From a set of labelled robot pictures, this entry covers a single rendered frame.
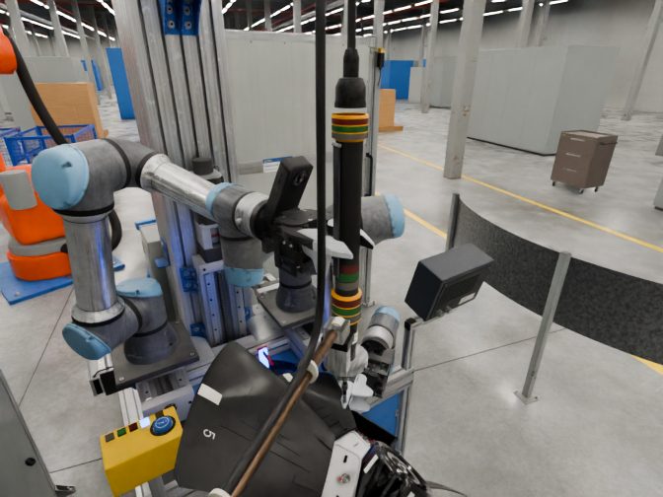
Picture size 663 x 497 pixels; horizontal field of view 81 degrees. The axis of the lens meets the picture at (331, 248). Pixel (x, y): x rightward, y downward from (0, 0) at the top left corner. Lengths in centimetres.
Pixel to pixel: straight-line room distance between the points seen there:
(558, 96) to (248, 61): 848
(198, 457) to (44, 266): 394
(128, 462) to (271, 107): 191
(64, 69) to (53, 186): 1005
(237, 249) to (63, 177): 36
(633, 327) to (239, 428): 206
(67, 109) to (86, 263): 745
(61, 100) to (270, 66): 634
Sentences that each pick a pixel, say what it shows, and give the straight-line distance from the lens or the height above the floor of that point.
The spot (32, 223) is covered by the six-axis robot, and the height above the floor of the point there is 58.
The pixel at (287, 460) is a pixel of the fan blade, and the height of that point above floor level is 132.
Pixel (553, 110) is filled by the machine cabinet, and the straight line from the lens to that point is 1016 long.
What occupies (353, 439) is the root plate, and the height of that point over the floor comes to 119.
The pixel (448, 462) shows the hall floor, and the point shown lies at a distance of 233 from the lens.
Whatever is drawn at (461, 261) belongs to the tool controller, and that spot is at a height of 124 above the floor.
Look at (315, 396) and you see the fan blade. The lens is 88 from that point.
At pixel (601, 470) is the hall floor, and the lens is 260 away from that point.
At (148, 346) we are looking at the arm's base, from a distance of 126.
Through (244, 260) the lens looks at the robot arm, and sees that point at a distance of 74.
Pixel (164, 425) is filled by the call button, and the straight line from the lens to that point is 104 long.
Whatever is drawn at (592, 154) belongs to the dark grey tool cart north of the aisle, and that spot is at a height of 64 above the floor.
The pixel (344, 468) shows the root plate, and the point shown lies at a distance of 69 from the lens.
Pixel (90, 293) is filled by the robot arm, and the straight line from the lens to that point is 106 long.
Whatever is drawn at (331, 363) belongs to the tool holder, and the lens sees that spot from 59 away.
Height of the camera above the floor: 181
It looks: 25 degrees down
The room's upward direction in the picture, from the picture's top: straight up
